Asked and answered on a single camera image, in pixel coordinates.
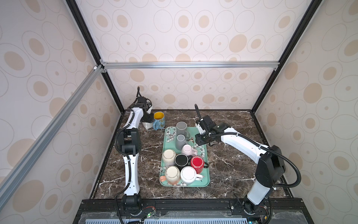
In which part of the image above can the left diagonal aluminium bar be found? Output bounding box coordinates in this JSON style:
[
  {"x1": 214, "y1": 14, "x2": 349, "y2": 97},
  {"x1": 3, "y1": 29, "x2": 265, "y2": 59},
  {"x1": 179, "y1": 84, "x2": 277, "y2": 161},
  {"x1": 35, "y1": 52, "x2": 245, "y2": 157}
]
[{"x1": 1, "y1": 64, "x2": 104, "y2": 209}]

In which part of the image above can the right black frame post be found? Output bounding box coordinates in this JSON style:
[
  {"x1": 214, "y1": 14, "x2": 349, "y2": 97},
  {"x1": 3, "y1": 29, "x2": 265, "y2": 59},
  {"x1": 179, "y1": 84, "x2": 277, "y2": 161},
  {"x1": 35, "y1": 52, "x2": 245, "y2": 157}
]
[{"x1": 251, "y1": 0, "x2": 323, "y2": 114}]

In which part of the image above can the mint green floral tray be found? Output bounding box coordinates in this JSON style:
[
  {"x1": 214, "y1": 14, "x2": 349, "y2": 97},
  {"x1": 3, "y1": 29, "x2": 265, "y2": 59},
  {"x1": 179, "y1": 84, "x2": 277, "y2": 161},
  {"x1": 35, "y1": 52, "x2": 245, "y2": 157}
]
[{"x1": 159, "y1": 127, "x2": 210, "y2": 188}]

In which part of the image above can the black frame post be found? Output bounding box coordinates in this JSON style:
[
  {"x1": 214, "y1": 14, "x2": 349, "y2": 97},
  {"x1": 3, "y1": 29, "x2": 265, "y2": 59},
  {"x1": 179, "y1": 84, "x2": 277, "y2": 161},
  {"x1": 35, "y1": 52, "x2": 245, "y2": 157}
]
[
  {"x1": 66, "y1": 0, "x2": 125, "y2": 113},
  {"x1": 251, "y1": 0, "x2": 323, "y2": 114}
]

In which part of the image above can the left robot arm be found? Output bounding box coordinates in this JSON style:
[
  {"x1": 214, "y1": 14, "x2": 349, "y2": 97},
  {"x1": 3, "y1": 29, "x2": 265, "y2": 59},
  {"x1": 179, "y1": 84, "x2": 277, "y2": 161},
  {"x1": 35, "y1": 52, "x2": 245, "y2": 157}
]
[{"x1": 114, "y1": 87, "x2": 154, "y2": 212}]

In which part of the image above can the cream beige mug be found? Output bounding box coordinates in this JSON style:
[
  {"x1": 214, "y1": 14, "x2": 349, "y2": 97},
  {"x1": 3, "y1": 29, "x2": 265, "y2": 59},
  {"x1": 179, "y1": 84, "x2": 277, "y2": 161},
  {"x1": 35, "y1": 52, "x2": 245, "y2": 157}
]
[{"x1": 162, "y1": 149, "x2": 176, "y2": 167}]

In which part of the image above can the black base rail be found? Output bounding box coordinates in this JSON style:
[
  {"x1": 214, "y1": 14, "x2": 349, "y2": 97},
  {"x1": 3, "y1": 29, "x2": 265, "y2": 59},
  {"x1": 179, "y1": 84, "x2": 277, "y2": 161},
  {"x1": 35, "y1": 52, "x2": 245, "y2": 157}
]
[{"x1": 73, "y1": 198, "x2": 313, "y2": 224}]

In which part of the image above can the large white mug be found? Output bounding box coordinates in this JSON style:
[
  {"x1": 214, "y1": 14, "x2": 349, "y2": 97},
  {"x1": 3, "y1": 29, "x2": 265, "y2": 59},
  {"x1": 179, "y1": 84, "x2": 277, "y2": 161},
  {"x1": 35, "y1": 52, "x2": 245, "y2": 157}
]
[{"x1": 180, "y1": 166, "x2": 203, "y2": 185}]

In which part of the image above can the tall dark grey mug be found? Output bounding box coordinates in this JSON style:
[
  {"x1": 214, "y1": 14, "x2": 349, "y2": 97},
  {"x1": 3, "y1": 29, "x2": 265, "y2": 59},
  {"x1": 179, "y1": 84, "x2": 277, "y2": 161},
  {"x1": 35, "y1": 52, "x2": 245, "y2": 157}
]
[{"x1": 176, "y1": 121, "x2": 190, "y2": 139}]

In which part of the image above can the white mug red inside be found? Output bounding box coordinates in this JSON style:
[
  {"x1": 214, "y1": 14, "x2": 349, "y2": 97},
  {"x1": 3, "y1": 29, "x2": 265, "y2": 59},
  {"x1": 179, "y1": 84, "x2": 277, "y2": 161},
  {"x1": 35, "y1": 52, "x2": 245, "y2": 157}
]
[{"x1": 142, "y1": 122, "x2": 153, "y2": 130}]

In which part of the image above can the blue butterfly mug yellow inside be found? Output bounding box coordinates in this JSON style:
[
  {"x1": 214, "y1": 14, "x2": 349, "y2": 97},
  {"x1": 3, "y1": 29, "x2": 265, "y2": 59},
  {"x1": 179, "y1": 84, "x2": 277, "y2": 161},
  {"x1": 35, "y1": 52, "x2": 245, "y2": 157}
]
[{"x1": 153, "y1": 112, "x2": 165, "y2": 131}]

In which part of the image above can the cream mug orange handle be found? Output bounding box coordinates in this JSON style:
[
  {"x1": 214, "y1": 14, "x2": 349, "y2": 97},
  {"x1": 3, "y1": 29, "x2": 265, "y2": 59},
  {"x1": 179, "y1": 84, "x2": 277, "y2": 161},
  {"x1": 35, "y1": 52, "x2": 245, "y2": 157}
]
[{"x1": 159, "y1": 166, "x2": 180, "y2": 185}]

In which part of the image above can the pale pink mug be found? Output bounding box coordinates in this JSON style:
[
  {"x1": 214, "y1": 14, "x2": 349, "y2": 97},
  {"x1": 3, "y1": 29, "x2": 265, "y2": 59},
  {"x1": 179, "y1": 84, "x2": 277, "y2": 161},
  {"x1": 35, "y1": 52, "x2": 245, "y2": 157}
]
[{"x1": 181, "y1": 144, "x2": 198, "y2": 156}]

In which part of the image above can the horizontal aluminium frame bar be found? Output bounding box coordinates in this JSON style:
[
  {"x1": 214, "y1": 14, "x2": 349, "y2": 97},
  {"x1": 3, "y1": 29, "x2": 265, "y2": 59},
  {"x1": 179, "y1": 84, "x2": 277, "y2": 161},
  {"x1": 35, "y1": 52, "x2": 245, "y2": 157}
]
[{"x1": 103, "y1": 61, "x2": 280, "y2": 69}]

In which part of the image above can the black mug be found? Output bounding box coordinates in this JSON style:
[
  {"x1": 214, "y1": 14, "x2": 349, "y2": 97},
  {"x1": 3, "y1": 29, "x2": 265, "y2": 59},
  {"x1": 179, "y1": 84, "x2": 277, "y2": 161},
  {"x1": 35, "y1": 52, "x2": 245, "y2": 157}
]
[{"x1": 174, "y1": 154, "x2": 189, "y2": 171}]

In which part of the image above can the small light grey mug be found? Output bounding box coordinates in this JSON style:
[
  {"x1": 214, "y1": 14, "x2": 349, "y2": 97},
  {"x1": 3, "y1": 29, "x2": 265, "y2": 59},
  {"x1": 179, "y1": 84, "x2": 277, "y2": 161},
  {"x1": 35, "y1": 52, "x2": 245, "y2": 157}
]
[{"x1": 175, "y1": 134, "x2": 186, "y2": 151}]

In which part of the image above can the left black frame post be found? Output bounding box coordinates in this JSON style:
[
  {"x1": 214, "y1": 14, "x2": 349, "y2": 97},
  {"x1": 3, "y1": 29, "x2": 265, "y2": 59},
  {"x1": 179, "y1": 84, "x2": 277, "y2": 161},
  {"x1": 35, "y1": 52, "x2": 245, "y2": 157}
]
[{"x1": 66, "y1": 0, "x2": 125, "y2": 113}]

